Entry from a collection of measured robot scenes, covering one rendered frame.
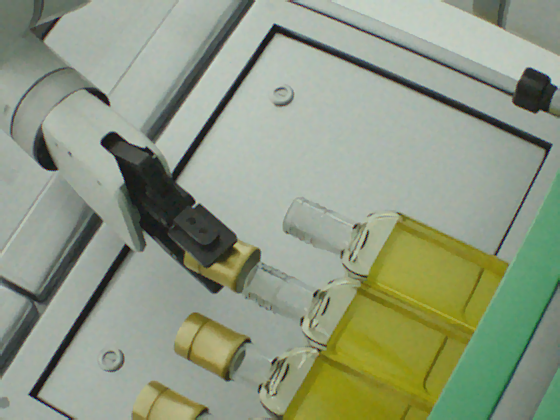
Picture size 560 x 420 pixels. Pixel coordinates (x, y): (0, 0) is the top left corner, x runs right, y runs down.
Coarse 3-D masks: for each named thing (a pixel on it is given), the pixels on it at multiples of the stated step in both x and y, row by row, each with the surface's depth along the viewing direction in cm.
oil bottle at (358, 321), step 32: (352, 288) 87; (320, 320) 86; (352, 320) 86; (384, 320) 86; (416, 320) 86; (448, 320) 86; (352, 352) 85; (384, 352) 85; (416, 352) 85; (448, 352) 84; (416, 384) 84
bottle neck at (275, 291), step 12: (264, 264) 91; (252, 276) 90; (264, 276) 90; (276, 276) 90; (288, 276) 90; (252, 288) 90; (264, 288) 89; (276, 288) 89; (288, 288) 89; (300, 288) 89; (312, 288) 89; (252, 300) 90; (264, 300) 90; (276, 300) 89; (288, 300) 89; (300, 300) 89; (276, 312) 90; (288, 312) 89; (300, 312) 89
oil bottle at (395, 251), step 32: (384, 224) 89; (416, 224) 89; (352, 256) 89; (384, 256) 88; (416, 256) 88; (448, 256) 88; (480, 256) 87; (384, 288) 88; (416, 288) 87; (448, 288) 86; (480, 288) 86; (480, 320) 85
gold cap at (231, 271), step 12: (240, 240) 90; (228, 252) 89; (240, 252) 89; (252, 252) 89; (192, 264) 90; (216, 264) 89; (228, 264) 89; (240, 264) 88; (252, 264) 92; (216, 276) 89; (228, 276) 89; (240, 276) 91; (240, 288) 91
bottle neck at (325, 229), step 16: (304, 208) 92; (320, 208) 92; (288, 224) 92; (304, 224) 91; (320, 224) 91; (336, 224) 91; (352, 224) 91; (304, 240) 92; (320, 240) 91; (336, 240) 91; (336, 256) 92
